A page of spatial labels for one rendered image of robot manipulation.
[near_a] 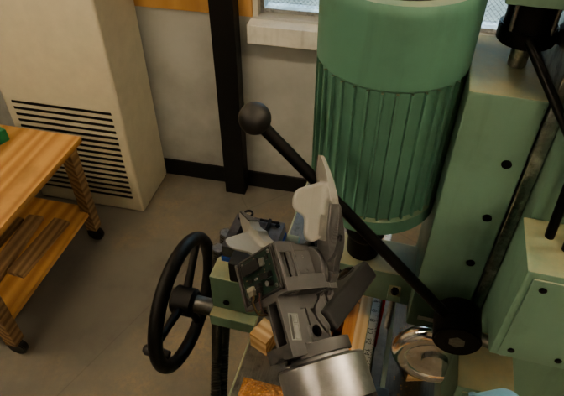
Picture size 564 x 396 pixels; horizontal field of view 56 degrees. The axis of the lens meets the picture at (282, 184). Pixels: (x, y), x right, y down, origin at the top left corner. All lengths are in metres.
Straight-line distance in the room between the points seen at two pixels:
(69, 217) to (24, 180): 0.39
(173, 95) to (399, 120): 1.88
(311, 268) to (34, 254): 1.72
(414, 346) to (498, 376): 0.11
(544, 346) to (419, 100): 0.30
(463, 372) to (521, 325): 0.14
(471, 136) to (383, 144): 0.09
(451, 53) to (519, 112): 0.09
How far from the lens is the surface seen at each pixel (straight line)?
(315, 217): 0.56
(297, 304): 0.54
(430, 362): 0.81
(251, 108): 0.54
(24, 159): 2.09
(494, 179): 0.65
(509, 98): 0.59
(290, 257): 0.54
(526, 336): 0.66
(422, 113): 0.59
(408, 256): 0.86
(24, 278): 2.16
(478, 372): 0.76
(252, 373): 0.92
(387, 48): 0.54
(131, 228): 2.45
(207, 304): 1.09
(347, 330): 0.92
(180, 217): 2.45
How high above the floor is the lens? 1.71
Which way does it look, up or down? 42 degrees down
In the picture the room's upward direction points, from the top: straight up
